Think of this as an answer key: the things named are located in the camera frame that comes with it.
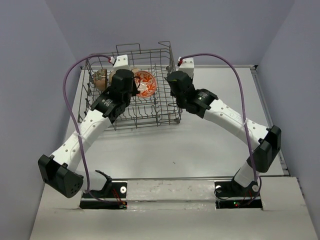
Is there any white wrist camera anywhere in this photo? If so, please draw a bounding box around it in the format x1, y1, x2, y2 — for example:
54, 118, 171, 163
113, 54, 131, 72
178, 57, 195, 79

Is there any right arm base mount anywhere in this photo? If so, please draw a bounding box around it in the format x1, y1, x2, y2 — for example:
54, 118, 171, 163
214, 181, 263, 210

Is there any brown glazed bowl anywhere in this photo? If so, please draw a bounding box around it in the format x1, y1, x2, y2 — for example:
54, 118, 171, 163
92, 68, 108, 92

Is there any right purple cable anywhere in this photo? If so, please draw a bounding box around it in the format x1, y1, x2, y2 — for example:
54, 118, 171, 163
176, 52, 262, 207

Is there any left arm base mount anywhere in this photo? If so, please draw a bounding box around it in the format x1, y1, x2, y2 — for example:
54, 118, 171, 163
79, 170, 128, 210

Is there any orange floral bowl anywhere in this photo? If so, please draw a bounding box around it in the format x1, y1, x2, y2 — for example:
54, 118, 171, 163
134, 70, 157, 98

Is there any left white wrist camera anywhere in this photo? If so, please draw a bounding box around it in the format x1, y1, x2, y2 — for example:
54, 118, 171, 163
113, 54, 131, 72

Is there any metal rail bar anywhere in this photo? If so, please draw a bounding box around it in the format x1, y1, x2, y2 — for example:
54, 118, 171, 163
112, 176, 233, 182

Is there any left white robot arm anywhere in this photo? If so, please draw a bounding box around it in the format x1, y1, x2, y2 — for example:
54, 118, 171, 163
38, 69, 136, 198

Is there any white bowl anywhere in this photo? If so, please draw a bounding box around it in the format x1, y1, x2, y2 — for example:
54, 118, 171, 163
108, 70, 116, 85
131, 67, 139, 74

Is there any grey wire dish rack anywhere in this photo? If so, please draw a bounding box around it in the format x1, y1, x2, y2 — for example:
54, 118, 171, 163
77, 41, 182, 131

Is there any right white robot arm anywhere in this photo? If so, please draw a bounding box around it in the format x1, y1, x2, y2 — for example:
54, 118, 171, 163
166, 71, 282, 196

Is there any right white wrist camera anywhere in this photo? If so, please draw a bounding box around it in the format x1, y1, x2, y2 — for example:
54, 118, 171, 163
178, 57, 195, 79

